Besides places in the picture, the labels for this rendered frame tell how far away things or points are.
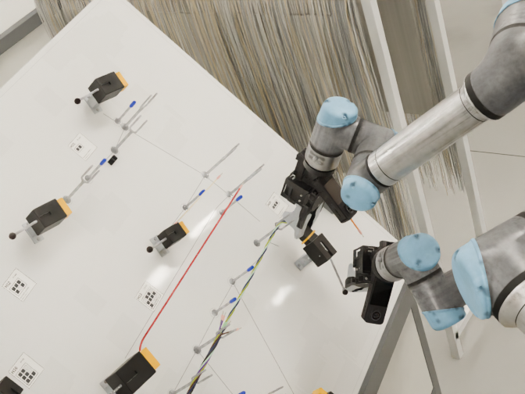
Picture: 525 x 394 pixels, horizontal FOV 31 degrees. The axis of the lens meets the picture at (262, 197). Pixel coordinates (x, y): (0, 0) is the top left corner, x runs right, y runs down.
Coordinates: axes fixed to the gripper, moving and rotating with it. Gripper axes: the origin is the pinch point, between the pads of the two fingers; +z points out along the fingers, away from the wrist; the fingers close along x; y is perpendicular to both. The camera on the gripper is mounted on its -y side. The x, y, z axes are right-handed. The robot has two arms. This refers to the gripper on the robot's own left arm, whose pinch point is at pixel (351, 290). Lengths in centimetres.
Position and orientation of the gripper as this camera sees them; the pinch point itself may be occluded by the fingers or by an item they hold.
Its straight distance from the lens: 215.2
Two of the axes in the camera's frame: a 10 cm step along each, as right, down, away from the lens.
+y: 0.5, -9.6, 2.9
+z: -3.2, 2.6, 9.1
